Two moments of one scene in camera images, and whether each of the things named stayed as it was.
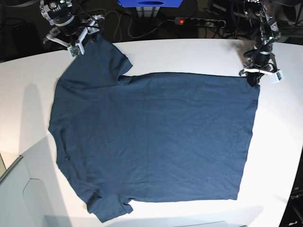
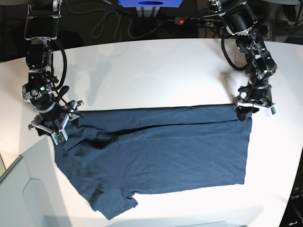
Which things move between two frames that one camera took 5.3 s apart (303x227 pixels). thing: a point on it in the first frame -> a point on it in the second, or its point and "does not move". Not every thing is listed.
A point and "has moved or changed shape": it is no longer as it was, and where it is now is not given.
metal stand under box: (147, 12) does not move
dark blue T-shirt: (149, 137) has moved or changed shape
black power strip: (200, 22) does not move
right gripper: (261, 59) -> (248, 96)
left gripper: (67, 29) -> (55, 123)
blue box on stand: (150, 3) does not move
